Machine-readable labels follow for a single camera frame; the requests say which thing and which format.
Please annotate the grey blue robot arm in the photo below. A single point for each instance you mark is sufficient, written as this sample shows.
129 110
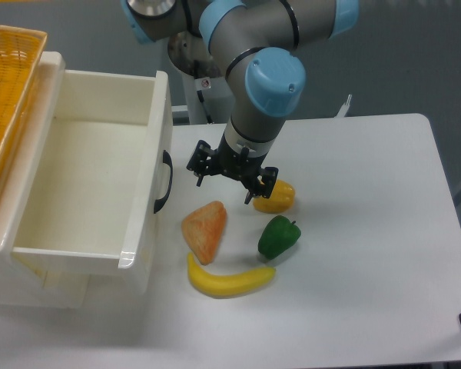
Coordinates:
253 49

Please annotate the white clip behind table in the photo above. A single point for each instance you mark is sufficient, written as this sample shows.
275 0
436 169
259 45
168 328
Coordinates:
345 107

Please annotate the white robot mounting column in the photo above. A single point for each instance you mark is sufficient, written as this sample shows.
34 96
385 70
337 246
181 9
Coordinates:
208 97

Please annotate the yellow bell pepper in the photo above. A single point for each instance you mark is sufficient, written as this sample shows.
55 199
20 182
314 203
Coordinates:
281 199

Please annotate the yellow banana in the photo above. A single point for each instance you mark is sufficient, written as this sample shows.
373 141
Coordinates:
226 286

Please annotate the orange toast sandwich triangle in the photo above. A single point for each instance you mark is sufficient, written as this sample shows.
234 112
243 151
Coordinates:
202 230

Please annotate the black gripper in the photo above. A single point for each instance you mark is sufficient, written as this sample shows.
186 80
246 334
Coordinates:
236 165

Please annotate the yellow woven basket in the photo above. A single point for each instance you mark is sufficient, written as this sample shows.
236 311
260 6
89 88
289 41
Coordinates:
20 52

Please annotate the white drawer cabinet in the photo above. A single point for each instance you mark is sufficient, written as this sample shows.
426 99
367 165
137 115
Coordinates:
26 282

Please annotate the green bell pepper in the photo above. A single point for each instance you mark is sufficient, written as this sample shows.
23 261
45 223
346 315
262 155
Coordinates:
279 235

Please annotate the white open drawer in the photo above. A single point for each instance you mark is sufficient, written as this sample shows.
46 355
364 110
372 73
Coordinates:
104 174

